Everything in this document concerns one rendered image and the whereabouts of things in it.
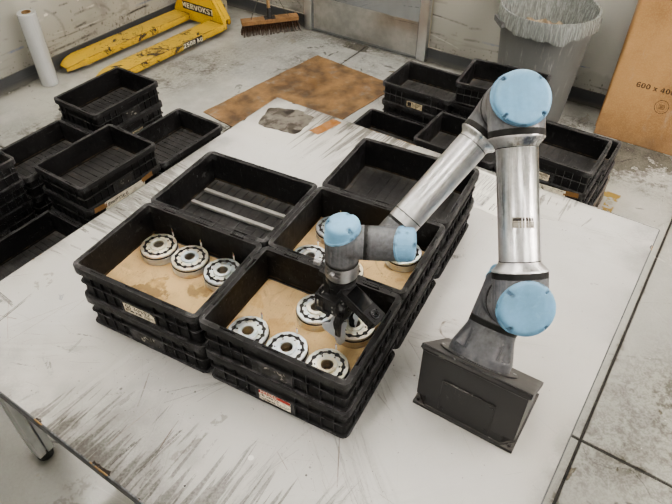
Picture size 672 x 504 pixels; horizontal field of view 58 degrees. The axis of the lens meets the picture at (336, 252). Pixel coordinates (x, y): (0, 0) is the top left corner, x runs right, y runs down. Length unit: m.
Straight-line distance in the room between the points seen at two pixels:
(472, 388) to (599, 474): 1.08
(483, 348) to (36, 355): 1.16
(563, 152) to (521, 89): 1.67
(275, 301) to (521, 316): 0.65
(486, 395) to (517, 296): 0.27
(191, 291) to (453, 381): 0.72
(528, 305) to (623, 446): 1.33
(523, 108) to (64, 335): 1.32
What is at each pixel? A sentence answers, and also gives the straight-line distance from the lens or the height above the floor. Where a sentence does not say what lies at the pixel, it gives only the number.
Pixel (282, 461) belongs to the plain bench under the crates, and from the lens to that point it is 1.50.
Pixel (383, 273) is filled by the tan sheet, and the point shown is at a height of 0.83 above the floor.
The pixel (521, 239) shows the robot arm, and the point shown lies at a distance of 1.29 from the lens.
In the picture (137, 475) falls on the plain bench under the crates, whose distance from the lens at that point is 1.54.
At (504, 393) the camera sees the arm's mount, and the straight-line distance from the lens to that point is 1.40.
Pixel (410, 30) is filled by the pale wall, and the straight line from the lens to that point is 4.72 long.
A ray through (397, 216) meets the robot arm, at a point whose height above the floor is 1.13.
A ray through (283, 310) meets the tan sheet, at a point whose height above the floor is 0.83.
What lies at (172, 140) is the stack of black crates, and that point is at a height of 0.38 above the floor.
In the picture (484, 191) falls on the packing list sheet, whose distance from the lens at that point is 2.24.
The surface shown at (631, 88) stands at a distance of 4.08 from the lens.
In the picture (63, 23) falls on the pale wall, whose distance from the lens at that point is 4.98.
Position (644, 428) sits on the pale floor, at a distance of 2.62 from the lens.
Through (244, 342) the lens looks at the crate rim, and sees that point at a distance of 1.41.
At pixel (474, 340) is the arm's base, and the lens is 1.43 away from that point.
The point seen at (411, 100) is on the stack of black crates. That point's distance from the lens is 3.33.
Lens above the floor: 2.01
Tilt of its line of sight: 43 degrees down
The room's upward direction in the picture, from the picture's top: straight up
